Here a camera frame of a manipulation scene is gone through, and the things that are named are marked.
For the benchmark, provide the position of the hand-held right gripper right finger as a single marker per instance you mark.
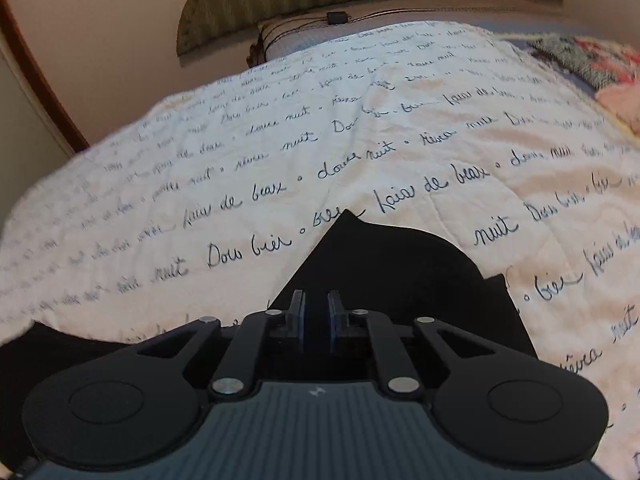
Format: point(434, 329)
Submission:
point(333, 312)

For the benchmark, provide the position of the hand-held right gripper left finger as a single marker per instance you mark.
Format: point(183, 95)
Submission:
point(298, 312)

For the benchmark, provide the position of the black pants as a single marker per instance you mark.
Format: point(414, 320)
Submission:
point(390, 260)

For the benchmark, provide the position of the white script-printed blanket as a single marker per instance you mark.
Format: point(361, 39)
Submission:
point(350, 135)

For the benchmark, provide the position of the grey pillow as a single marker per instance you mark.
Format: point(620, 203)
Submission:
point(300, 40)

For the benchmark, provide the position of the pink cloth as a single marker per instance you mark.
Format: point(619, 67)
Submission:
point(620, 105)

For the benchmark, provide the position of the wooden wardrobe frame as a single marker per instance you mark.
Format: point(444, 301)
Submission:
point(70, 132)

